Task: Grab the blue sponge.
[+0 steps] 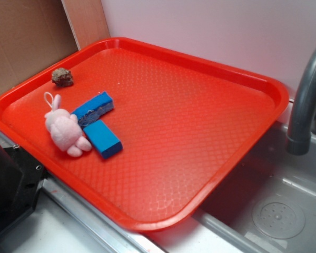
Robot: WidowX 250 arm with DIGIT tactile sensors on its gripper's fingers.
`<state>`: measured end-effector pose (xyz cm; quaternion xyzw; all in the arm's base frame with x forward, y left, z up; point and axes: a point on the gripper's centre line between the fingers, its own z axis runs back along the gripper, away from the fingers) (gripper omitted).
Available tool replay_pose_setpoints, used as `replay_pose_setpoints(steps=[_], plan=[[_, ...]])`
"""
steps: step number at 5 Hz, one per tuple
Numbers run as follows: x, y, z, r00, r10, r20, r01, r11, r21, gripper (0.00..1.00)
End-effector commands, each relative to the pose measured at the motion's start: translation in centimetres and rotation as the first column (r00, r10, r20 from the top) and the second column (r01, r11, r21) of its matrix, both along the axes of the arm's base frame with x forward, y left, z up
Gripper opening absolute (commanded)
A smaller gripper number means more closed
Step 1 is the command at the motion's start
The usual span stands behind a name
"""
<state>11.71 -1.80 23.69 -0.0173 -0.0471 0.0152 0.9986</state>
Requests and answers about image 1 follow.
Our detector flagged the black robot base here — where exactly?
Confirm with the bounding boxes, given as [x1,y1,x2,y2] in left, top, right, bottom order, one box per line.
[0,145,45,236]

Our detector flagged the blue sponge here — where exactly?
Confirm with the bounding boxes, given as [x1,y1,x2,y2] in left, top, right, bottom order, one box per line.
[72,91,114,128]

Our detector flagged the red plastic tray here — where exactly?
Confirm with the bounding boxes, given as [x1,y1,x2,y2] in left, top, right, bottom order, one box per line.
[0,38,289,232]

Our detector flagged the blue rectangular block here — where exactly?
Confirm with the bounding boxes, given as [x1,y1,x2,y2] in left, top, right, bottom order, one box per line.
[83,120,123,159]

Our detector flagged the pink plush bunny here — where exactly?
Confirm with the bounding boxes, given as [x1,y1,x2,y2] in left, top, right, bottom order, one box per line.
[44,92,92,158]

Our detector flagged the brown rough rock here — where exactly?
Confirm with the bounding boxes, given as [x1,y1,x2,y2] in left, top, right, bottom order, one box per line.
[51,67,74,87]

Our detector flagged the grey sink faucet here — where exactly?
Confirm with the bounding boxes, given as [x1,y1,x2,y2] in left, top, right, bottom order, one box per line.
[285,49,316,155]

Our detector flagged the grey plastic sink basin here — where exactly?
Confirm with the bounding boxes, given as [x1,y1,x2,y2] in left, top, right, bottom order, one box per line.
[0,108,316,252]

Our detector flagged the brown cardboard panel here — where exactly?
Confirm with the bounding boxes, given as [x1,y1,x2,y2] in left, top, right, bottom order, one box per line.
[0,1,110,95]

